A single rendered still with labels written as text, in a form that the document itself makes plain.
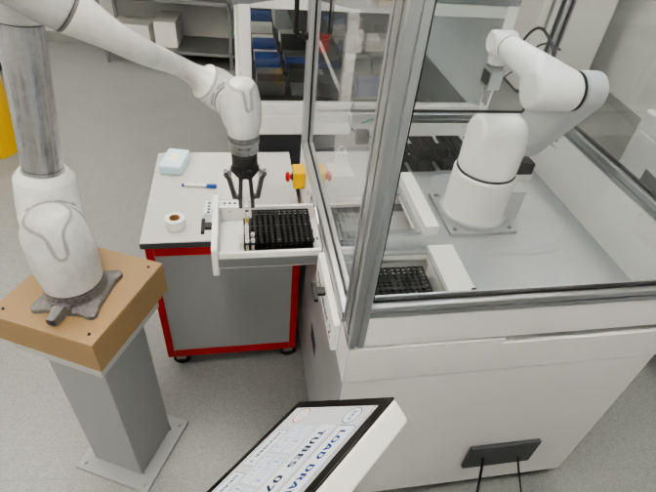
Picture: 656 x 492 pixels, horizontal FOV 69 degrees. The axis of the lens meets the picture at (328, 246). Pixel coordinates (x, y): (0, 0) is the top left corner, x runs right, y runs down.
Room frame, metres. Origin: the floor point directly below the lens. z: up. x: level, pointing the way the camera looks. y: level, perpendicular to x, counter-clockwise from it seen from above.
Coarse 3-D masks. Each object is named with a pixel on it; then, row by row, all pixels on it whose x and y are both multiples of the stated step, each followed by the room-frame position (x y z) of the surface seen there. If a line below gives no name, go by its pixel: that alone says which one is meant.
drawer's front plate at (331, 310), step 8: (320, 256) 1.08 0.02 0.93; (320, 264) 1.05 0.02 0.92; (320, 272) 1.04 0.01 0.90; (328, 272) 1.01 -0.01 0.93; (320, 280) 1.03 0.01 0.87; (328, 280) 0.98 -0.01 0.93; (328, 288) 0.95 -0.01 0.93; (320, 296) 1.01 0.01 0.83; (328, 296) 0.92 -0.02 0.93; (328, 304) 0.90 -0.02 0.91; (328, 312) 0.89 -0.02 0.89; (336, 312) 0.86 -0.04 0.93; (328, 320) 0.88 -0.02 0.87; (336, 320) 0.83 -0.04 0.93; (328, 328) 0.87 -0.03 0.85; (336, 328) 0.82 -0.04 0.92; (328, 336) 0.86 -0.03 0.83; (336, 336) 0.82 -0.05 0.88; (336, 344) 0.82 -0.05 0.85
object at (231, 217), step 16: (224, 208) 1.31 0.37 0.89; (256, 208) 1.34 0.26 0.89; (272, 208) 1.35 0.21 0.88; (288, 208) 1.36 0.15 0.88; (304, 208) 1.37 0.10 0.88; (224, 224) 1.29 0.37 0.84; (240, 224) 1.30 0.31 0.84; (224, 240) 1.21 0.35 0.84; (320, 240) 1.25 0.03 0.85; (224, 256) 1.08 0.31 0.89; (240, 256) 1.09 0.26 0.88; (256, 256) 1.10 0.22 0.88; (272, 256) 1.11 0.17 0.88; (288, 256) 1.12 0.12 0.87; (304, 256) 1.13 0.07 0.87
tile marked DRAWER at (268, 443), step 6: (276, 432) 0.47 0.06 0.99; (282, 432) 0.47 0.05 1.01; (270, 438) 0.46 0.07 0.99; (276, 438) 0.45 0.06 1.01; (264, 444) 0.45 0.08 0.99; (270, 444) 0.44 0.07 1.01; (258, 450) 0.44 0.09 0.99; (264, 450) 0.43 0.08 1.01; (252, 456) 0.42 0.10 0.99; (258, 456) 0.42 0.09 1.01; (246, 462) 0.41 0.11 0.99; (252, 462) 0.40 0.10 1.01
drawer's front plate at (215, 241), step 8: (216, 200) 1.30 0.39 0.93; (216, 208) 1.26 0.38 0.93; (216, 216) 1.22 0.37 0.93; (216, 224) 1.18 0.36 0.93; (216, 232) 1.14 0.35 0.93; (216, 240) 1.10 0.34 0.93; (216, 248) 1.06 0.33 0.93; (216, 256) 1.06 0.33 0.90; (216, 264) 1.05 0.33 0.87; (216, 272) 1.05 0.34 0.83
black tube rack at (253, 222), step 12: (252, 216) 1.28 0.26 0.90; (264, 216) 1.28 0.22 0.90; (276, 216) 1.29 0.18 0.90; (288, 216) 1.29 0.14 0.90; (300, 216) 1.30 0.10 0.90; (252, 228) 1.25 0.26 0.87; (264, 228) 1.21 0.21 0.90; (276, 228) 1.22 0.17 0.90; (288, 228) 1.23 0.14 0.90; (300, 228) 1.23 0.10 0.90; (264, 240) 1.16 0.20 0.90; (276, 240) 1.16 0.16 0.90; (288, 240) 1.17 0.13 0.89; (300, 240) 1.21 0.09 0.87; (312, 240) 1.18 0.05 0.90
